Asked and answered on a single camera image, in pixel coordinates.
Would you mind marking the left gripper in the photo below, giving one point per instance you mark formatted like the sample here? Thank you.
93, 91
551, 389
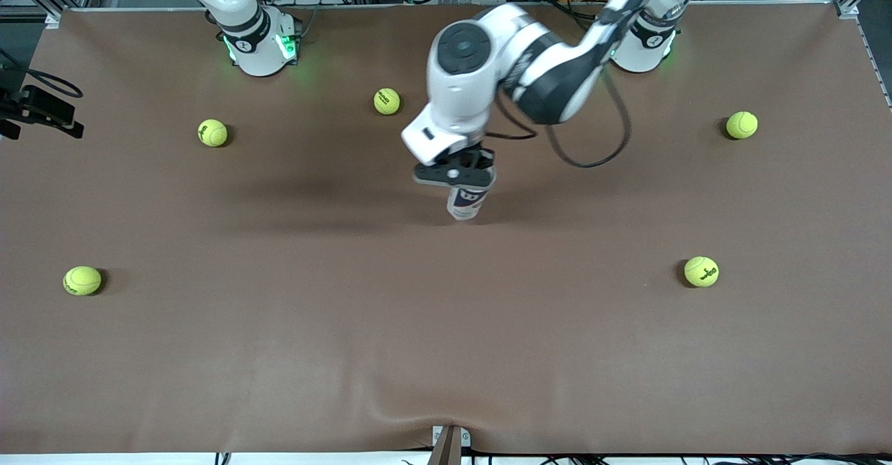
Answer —
476, 154

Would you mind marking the white blue tennis ball can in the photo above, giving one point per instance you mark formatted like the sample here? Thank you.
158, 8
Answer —
465, 204

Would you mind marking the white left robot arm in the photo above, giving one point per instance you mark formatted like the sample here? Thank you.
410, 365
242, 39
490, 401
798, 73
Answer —
463, 54

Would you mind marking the yellow-green tennis ball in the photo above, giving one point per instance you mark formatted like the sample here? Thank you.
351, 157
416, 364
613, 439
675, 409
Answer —
212, 132
387, 101
741, 125
82, 280
701, 271

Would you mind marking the brown table cover cloth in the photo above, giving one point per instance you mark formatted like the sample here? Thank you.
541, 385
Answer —
279, 353

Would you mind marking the grey metal table bracket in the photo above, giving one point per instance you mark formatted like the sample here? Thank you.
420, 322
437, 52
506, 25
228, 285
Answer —
451, 444

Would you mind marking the black camera clamp mount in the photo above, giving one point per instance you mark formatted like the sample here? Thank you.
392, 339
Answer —
42, 109

